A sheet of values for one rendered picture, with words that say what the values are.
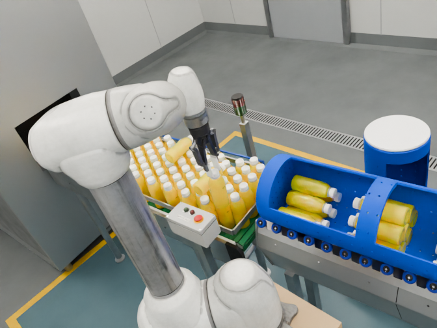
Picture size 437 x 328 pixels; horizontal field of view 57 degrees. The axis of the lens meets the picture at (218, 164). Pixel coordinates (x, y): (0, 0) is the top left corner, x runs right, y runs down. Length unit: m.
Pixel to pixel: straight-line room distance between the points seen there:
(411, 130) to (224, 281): 1.24
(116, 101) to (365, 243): 0.95
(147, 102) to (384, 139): 1.40
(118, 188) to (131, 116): 0.20
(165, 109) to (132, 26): 5.43
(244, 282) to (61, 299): 2.35
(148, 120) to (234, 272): 0.53
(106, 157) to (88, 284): 2.48
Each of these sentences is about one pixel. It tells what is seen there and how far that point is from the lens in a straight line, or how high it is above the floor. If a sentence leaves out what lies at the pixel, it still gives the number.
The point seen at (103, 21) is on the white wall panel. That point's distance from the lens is 5.94.
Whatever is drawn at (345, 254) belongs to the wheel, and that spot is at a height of 0.97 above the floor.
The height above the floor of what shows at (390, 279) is 0.93.
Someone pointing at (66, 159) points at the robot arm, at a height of 1.83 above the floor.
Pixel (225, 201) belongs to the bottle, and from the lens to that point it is 1.66.
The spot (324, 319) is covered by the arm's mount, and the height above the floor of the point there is 1.08.
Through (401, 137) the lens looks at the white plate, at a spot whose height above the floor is 1.04.
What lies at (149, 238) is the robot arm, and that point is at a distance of 0.99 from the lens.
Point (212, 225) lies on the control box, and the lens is 1.65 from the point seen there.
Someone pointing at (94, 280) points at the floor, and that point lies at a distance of 3.27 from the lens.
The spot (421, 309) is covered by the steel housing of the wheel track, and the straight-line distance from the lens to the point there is 1.62.
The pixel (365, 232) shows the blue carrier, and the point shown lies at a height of 1.15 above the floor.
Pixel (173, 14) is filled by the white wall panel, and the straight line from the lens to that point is 6.60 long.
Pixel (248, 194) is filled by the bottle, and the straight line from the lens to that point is 1.78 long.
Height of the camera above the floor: 2.22
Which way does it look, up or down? 36 degrees down
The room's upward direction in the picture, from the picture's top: 18 degrees counter-clockwise
